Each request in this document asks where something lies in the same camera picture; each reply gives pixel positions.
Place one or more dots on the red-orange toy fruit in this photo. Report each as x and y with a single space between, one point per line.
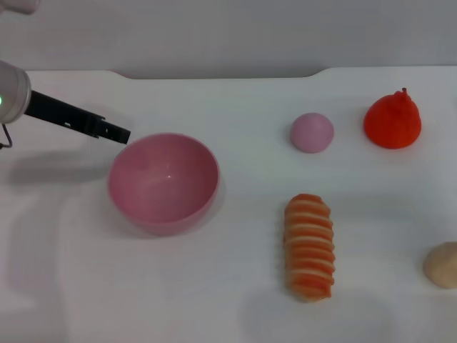
392 123

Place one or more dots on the orange striped long bread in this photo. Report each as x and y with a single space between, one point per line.
310 250

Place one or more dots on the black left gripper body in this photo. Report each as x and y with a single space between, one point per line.
62 113

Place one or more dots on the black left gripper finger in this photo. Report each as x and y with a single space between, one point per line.
114 131

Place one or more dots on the pink round toy peach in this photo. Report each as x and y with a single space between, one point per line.
311 134

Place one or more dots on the beige round bun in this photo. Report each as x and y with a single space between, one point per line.
442 266

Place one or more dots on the pink plastic bowl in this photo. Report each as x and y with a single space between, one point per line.
162 200

